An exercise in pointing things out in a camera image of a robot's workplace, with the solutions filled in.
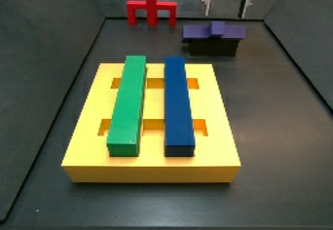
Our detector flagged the purple three-legged block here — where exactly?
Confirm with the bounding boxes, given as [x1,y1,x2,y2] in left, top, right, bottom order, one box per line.
[182,21,246,43]

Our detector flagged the black angle fixture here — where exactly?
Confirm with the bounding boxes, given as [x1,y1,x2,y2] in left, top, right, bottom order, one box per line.
[189,39,239,57]

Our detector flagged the yellow slotted board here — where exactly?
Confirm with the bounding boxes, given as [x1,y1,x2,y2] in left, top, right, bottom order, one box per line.
[62,63,241,183]

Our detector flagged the red three-legged block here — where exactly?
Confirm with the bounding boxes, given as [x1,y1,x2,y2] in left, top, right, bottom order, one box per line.
[126,0,177,27]

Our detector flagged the blue long bar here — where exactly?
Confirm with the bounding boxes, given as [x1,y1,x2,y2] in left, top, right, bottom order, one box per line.
[165,57,195,157]

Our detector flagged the green long bar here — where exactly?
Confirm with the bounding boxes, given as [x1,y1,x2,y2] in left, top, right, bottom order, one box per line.
[107,56,146,157]

